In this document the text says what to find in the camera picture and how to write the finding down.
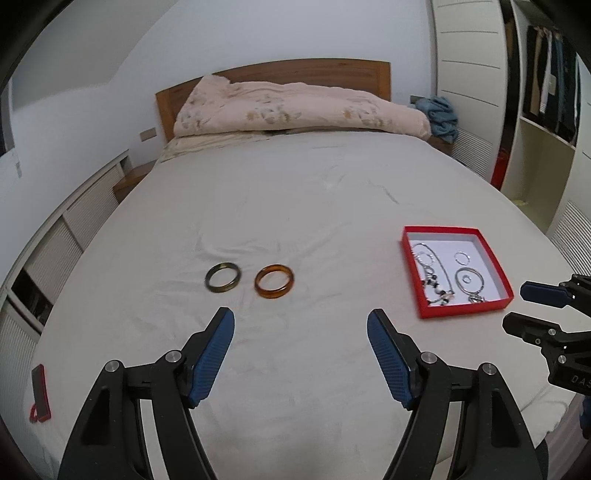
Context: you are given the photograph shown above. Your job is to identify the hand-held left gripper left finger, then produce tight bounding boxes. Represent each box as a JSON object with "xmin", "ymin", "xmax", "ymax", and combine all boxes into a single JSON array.
[{"xmin": 59, "ymin": 307, "xmax": 235, "ymax": 480}]

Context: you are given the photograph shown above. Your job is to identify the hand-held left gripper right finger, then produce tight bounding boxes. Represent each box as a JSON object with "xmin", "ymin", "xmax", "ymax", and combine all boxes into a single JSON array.
[{"xmin": 368, "ymin": 309, "xmax": 544, "ymax": 480}]

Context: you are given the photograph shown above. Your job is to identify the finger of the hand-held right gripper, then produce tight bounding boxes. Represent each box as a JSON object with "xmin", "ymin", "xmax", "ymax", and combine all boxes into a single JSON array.
[
  {"xmin": 520, "ymin": 273, "xmax": 591, "ymax": 317},
  {"xmin": 502, "ymin": 312, "xmax": 591, "ymax": 364}
]

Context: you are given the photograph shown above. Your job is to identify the dark green bangle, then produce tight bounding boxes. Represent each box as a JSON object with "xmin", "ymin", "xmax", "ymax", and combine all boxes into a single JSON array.
[{"xmin": 205, "ymin": 261, "xmax": 242, "ymax": 295}]

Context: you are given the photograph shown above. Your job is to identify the red box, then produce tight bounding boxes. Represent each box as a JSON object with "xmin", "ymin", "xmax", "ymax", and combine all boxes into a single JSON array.
[{"xmin": 400, "ymin": 225, "xmax": 515, "ymax": 320}]

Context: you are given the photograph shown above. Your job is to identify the beaded bracelet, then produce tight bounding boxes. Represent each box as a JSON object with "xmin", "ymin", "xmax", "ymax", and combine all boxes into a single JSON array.
[{"xmin": 422, "ymin": 265, "xmax": 458, "ymax": 305}]

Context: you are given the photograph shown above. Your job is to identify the thin silver bangle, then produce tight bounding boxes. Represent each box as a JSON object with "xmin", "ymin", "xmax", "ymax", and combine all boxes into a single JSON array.
[{"xmin": 454, "ymin": 267, "xmax": 485, "ymax": 294}]

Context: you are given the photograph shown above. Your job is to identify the amber bangle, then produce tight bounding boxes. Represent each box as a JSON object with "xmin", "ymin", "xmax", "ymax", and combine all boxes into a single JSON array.
[{"xmin": 254, "ymin": 264, "xmax": 296, "ymax": 300}]

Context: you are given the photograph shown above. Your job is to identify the silver chain necklace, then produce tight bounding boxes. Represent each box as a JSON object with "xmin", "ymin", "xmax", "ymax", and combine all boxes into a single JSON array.
[{"xmin": 412, "ymin": 242, "xmax": 455, "ymax": 301}]

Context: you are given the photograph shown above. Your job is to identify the white louvered panel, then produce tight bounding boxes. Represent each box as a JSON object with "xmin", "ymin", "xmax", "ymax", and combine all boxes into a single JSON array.
[
  {"xmin": 551, "ymin": 198, "xmax": 591, "ymax": 278},
  {"xmin": 452, "ymin": 127, "xmax": 495, "ymax": 178}
]

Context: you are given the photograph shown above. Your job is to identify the red container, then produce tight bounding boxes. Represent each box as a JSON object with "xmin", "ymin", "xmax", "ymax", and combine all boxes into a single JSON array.
[{"xmin": 491, "ymin": 148, "xmax": 511, "ymax": 190}]

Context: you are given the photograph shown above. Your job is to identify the white open shelf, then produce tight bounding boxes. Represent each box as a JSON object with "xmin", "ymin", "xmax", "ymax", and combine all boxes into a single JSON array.
[{"xmin": 499, "ymin": 0, "xmax": 591, "ymax": 241}]

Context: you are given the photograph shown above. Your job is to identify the red phone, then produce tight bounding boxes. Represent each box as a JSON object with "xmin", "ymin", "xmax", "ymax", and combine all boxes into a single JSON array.
[{"xmin": 28, "ymin": 364, "xmax": 51, "ymax": 423}]

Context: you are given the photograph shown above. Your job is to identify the white bed sheet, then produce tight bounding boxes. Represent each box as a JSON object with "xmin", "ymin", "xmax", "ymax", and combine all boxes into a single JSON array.
[{"xmin": 0, "ymin": 131, "xmax": 573, "ymax": 480}]

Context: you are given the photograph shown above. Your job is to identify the wooden nightstand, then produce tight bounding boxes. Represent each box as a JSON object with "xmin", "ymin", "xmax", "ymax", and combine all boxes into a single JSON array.
[
  {"xmin": 113, "ymin": 161, "xmax": 158, "ymax": 204},
  {"xmin": 427, "ymin": 134, "xmax": 455, "ymax": 155}
]

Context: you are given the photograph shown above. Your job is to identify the hanging clothes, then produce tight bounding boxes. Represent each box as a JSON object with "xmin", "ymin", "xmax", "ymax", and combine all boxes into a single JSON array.
[{"xmin": 524, "ymin": 25, "xmax": 581, "ymax": 145}]

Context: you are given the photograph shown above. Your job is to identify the blue cloth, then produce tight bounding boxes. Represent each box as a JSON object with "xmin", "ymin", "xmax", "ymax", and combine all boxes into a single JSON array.
[{"xmin": 416, "ymin": 96, "xmax": 459, "ymax": 144}]

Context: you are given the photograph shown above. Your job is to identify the cream pillow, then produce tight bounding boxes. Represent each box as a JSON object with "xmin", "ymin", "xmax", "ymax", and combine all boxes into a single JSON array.
[{"xmin": 157, "ymin": 131, "xmax": 273, "ymax": 162}]

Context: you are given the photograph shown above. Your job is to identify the white wardrobe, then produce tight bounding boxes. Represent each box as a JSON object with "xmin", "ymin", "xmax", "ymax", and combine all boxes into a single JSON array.
[{"xmin": 429, "ymin": 0, "xmax": 515, "ymax": 190}]

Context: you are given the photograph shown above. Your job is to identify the cream floral duvet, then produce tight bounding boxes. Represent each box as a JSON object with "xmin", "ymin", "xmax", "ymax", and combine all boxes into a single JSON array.
[{"xmin": 174, "ymin": 75, "xmax": 432, "ymax": 141}]

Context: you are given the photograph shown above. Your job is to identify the wooden headboard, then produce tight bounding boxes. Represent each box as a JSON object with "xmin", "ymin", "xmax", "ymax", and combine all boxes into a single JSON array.
[{"xmin": 156, "ymin": 59, "xmax": 392, "ymax": 143}]

